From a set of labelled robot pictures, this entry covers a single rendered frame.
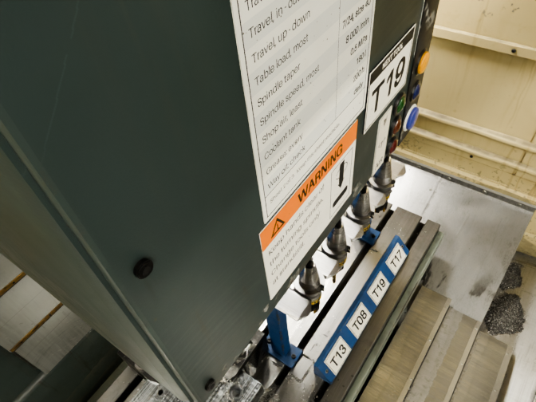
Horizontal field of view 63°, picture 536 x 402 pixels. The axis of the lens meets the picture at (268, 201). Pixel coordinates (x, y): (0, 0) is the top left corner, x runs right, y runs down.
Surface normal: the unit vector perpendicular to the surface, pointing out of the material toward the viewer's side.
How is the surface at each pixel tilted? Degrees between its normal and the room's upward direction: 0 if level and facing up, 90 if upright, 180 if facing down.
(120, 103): 90
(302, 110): 90
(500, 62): 91
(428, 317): 7
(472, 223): 24
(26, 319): 90
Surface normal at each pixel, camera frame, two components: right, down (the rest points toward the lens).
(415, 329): -0.01, -0.72
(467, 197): -0.32, -0.32
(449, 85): -0.58, 0.65
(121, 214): 0.81, 0.40
